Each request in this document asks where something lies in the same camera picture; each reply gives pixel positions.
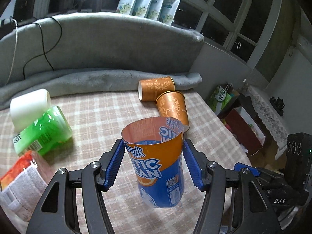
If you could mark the black camera box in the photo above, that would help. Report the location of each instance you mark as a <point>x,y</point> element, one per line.
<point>298,164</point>

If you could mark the green plastic cup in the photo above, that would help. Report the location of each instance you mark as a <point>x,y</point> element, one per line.
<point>45,134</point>

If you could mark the red cardboard box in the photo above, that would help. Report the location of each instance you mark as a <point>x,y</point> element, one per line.
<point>247,131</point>

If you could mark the orange patterned cup rear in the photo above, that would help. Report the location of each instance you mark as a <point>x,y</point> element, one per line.
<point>150,89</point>

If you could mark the orange patterned cup front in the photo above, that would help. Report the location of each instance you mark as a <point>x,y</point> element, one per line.
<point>172,104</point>

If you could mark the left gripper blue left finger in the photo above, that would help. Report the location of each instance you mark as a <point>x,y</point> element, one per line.
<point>98,177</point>

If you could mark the green paper shopping bag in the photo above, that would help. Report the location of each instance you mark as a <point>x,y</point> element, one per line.
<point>221,97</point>

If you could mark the white lace table cloth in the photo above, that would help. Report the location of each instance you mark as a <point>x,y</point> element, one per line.
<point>273,122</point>

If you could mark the orange patterned cup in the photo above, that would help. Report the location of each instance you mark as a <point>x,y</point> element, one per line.
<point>172,104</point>
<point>150,89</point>

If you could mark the red orange plastic cup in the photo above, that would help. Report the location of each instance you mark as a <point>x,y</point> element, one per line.
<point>24,183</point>

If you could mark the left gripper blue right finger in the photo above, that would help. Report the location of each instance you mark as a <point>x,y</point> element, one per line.
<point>209,177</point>

